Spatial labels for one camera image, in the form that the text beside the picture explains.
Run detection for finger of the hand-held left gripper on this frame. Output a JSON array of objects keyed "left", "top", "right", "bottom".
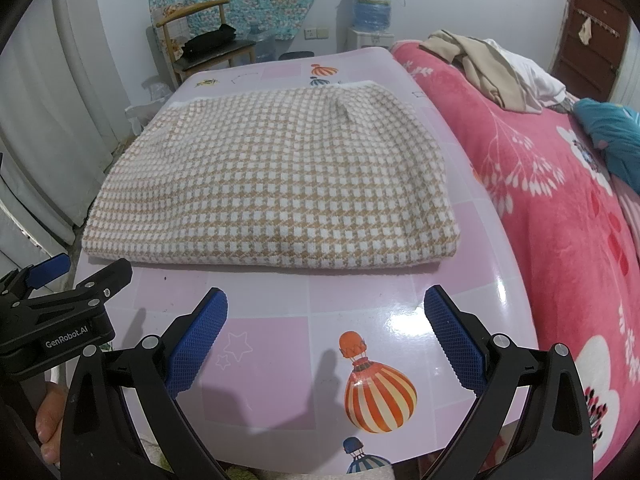
[
  {"left": 0, "top": 253, "right": 71, "bottom": 306},
  {"left": 30, "top": 258, "right": 133, "bottom": 313}
]

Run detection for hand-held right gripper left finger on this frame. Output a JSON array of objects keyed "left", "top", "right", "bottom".
[{"left": 59, "top": 287, "right": 231, "bottom": 480}]

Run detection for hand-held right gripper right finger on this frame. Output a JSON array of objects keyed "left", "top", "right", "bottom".
[{"left": 424, "top": 285, "right": 593, "bottom": 480}]

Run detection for beige white checked coat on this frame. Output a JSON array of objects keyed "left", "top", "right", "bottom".
[{"left": 81, "top": 82, "right": 461, "bottom": 271}]

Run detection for beige clothes pile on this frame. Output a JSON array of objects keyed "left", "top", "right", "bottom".
[{"left": 420, "top": 30, "right": 543, "bottom": 113}]

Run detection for person's left hand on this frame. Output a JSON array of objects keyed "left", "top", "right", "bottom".
[{"left": 36, "top": 382, "right": 68, "bottom": 463}]

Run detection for pink floral blanket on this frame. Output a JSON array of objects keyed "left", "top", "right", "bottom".
[{"left": 390, "top": 40, "right": 640, "bottom": 480}]

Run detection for white curtain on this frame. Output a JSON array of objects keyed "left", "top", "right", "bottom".
[{"left": 0, "top": 0, "right": 131, "bottom": 261}]

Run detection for white plastic bags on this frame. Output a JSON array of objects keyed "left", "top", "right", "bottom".
[{"left": 125, "top": 77, "right": 176, "bottom": 136}]

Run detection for wooden chair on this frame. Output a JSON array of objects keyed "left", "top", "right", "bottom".
[{"left": 156, "top": 0, "right": 256, "bottom": 86}]

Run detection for teal quilt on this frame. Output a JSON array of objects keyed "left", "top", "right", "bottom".
[{"left": 572, "top": 98, "right": 640, "bottom": 186}]

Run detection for black cloth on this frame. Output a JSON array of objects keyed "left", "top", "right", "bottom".
[{"left": 181, "top": 24, "right": 237, "bottom": 58}]

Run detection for white cloth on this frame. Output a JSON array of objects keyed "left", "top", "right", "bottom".
[{"left": 487, "top": 38, "right": 568, "bottom": 106}]

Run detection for clear water jug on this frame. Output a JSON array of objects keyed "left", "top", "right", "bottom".
[{"left": 248, "top": 24, "right": 276, "bottom": 63}]

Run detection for brown door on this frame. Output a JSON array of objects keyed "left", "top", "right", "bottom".
[{"left": 550, "top": 0, "right": 632, "bottom": 101}]

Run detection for white water dispenser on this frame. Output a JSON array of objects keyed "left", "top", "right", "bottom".
[{"left": 347, "top": 27, "right": 396, "bottom": 52}]

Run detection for white wardrobe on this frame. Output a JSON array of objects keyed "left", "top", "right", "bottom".
[{"left": 612, "top": 30, "right": 640, "bottom": 106}]

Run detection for blue water bottle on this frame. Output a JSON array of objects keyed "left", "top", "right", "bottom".
[{"left": 353, "top": 0, "right": 393, "bottom": 33}]

